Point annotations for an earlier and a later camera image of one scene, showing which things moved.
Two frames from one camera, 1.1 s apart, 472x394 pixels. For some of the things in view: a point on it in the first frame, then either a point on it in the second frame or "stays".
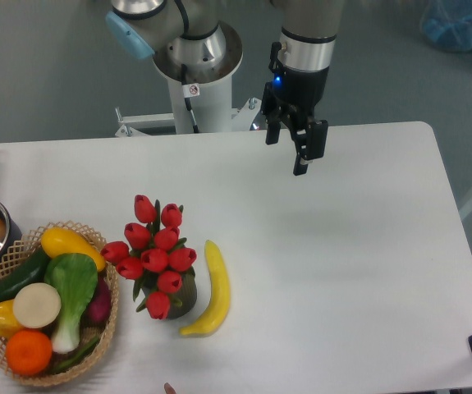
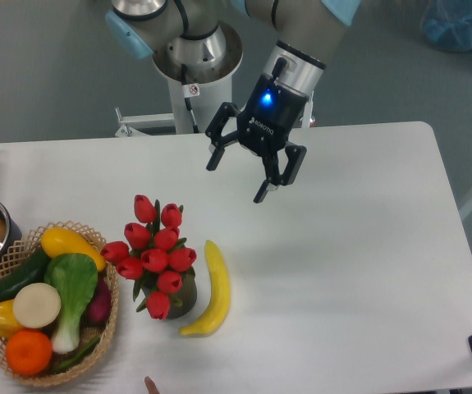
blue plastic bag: (463, 25) stays
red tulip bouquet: (153, 252) stays
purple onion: (99, 309) stays
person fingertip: (168, 389) -> (151, 386)
